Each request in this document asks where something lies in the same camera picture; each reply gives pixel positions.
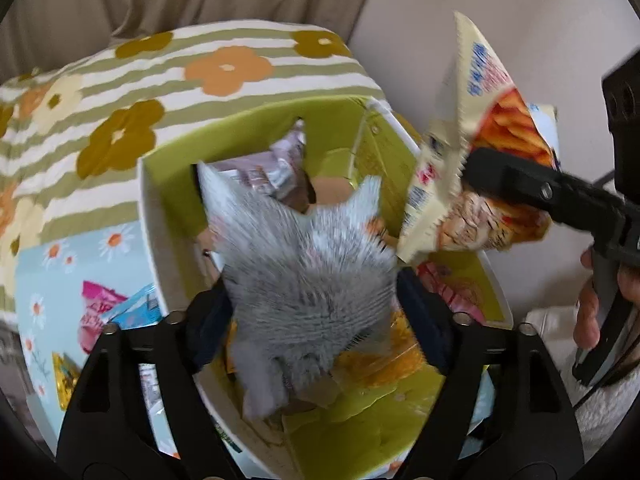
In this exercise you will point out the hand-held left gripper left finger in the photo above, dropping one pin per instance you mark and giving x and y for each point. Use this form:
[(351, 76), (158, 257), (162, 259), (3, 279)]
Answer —
[(210, 330)]

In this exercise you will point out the clear gold snack packet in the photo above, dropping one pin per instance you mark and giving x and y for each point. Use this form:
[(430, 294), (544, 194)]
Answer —
[(67, 380)]

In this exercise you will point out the cream orange chips packet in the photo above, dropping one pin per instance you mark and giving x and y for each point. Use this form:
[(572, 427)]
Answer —
[(505, 110)]

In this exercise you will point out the floral striped blanket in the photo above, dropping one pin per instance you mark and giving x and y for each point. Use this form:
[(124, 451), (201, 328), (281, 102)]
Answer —
[(150, 75)]

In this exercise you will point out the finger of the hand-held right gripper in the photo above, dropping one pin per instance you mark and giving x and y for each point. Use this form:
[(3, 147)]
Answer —
[(530, 190)]

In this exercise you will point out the white plush cloth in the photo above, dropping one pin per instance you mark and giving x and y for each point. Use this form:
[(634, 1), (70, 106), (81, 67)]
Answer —
[(600, 410)]

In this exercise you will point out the magenta striped snack packet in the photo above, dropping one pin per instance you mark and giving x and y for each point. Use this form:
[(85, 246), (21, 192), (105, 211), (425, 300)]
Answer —
[(97, 310)]

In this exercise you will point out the light blue snack packet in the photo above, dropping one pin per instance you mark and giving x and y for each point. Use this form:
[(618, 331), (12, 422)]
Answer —
[(140, 307)]

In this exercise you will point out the purple silver snack packet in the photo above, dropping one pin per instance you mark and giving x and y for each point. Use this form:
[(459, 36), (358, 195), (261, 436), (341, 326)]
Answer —
[(265, 175)]

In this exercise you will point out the green cardboard box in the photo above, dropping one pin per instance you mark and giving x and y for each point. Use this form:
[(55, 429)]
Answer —
[(360, 440)]

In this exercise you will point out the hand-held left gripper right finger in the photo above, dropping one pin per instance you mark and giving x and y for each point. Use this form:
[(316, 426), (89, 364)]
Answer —
[(420, 320)]

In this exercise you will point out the orange white snack packet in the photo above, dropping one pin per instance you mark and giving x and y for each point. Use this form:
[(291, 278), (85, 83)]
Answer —
[(390, 360)]

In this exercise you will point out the pale pink snack packet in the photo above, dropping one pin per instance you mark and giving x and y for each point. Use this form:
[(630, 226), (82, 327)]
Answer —
[(450, 285)]

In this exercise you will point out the person's right hand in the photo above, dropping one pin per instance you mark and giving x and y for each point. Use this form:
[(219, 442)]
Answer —
[(586, 300)]

